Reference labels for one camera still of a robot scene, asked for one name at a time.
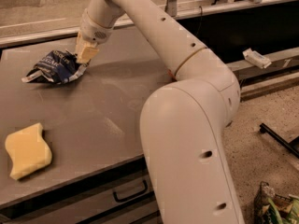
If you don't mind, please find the white wrapped packet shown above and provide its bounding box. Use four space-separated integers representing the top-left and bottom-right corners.
243 49 272 69

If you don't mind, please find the black cable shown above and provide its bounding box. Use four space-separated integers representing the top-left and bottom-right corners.
195 6 204 39

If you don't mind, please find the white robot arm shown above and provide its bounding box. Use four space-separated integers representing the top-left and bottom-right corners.
75 0 245 224

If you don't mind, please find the grey metal railing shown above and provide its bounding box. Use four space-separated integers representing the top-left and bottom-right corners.
0 0 296 49

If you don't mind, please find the grey side ledge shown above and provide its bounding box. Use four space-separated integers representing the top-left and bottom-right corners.
228 48 299 102

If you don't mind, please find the red apple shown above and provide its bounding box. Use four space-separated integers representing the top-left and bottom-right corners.
168 70 176 80

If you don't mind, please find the black metal stand leg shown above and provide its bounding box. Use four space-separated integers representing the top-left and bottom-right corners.
260 123 299 159

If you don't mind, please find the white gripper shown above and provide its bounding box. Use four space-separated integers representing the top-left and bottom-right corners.
74 10 114 63

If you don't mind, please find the wire basket with snacks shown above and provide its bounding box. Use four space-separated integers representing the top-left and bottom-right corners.
254 181 299 224

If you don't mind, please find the yellow sponge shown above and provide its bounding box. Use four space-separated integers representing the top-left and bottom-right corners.
5 123 52 180

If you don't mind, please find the black drawer handle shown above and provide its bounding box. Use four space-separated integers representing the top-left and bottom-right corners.
112 180 149 203

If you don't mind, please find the blue chip bag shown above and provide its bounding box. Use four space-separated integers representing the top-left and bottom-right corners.
21 50 88 84

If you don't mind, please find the grey drawer cabinet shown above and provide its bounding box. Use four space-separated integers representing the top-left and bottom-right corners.
0 27 171 224

